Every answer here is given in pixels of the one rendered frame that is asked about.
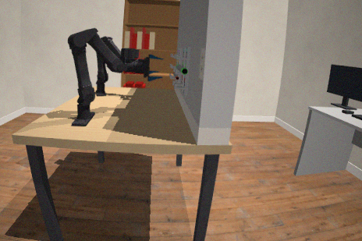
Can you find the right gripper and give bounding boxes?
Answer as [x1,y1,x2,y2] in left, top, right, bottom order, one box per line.
[134,55,163,82]

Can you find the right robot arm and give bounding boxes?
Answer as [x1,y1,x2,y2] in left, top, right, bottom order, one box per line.
[68,28,136,126]

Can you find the grey metal bar with green ends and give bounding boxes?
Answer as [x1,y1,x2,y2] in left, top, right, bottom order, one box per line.
[176,64,188,75]

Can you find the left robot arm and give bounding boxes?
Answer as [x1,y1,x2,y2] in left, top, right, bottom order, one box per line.
[96,37,144,96]

